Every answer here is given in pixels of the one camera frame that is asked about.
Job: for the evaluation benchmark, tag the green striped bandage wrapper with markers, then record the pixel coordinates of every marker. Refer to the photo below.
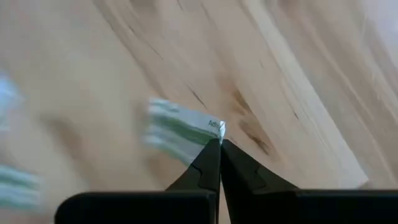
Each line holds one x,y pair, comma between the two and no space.
180,124
18,186

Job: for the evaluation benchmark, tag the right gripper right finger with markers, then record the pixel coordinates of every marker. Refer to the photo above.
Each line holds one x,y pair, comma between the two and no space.
245,177

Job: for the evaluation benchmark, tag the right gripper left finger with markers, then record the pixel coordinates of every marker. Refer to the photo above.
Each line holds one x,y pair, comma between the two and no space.
205,174

